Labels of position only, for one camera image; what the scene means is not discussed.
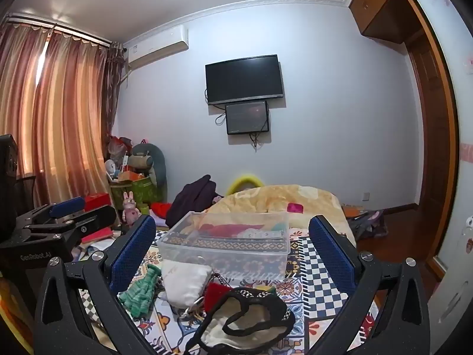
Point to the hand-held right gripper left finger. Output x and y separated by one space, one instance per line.
133 251

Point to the wooden door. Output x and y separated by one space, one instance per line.
430 148

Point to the orange striped curtain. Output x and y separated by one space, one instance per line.
55 118

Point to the red plastic bag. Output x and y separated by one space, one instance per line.
118 147

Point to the small black wall monitor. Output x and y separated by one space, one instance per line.
247 118

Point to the red book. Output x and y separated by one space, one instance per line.
96 235

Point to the red box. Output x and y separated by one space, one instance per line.
96 202

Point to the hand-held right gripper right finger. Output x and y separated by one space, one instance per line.
332 253

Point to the white bag with black trim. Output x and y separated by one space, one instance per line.
255 323

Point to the pink cloth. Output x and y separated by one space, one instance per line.
295 208

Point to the grey plush toy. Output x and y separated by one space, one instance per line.
146 161

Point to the yellow quilt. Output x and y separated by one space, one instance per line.
266 198

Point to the pink bunny toy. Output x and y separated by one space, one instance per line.
130 209

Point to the black wall television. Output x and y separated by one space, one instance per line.
244 79

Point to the red and green knitted cloth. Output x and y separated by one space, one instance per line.
217 297

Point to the white cloth pouch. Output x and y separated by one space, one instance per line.
184 283

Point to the green knitted glove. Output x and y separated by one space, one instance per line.
142 292

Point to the patterned bed blanket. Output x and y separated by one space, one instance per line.
317 296

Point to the green gift bag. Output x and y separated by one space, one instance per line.
146 192

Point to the red folded garment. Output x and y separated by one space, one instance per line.
221 229

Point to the dark purple jacket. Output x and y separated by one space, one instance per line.
192 199

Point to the grey backpack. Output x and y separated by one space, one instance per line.
367 225

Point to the wooden overhead cabinet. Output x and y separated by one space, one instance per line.
377 3

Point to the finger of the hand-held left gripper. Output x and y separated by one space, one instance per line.
66 207
94 218

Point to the white floral cloth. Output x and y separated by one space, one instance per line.
255 234

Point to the white wardrobe door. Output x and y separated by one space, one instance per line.
454 155

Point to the white air conditioner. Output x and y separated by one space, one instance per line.
157 46

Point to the mint green cloth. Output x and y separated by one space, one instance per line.
281 226

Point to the clear plastic storage box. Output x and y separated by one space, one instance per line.
221 257

